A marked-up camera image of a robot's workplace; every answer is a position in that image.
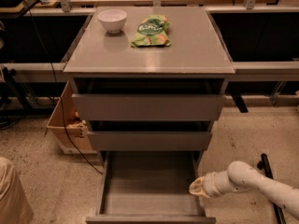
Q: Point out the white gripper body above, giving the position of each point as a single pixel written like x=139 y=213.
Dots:
x=209 y=184

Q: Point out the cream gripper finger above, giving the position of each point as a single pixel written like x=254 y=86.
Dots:
x=197 y=184
x=198 y=192

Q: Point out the grey bottom drawer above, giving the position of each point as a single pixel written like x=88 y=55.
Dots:
x=149 y=187

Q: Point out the grey drawer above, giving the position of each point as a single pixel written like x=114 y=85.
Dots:
x=152 y=141
x=148 y=107
x=149 y=187

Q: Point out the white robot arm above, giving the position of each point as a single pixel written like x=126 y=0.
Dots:
x=241 y=177

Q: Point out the grey drawer cabinet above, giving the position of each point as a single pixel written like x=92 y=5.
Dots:
x=195 y=63

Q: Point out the grey middle drawer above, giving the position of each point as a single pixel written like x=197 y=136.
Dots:
x=152 y=141

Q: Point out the grey top drawer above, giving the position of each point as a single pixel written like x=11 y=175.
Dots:
x=148 y=107

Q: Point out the black metal floor stand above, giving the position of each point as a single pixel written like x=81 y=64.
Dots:
x=264 y=164

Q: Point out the cardboard box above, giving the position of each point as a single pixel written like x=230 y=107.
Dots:
x=69 y=131

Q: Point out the green snack bag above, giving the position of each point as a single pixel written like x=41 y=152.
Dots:
x=152 y=32

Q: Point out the beige padded object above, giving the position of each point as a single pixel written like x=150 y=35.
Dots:
x=14 y=206

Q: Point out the white ceramic bowl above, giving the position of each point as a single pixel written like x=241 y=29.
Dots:
x=112 y=20

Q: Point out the aluminium frame rail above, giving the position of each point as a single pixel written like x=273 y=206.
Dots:
x=244 y=71

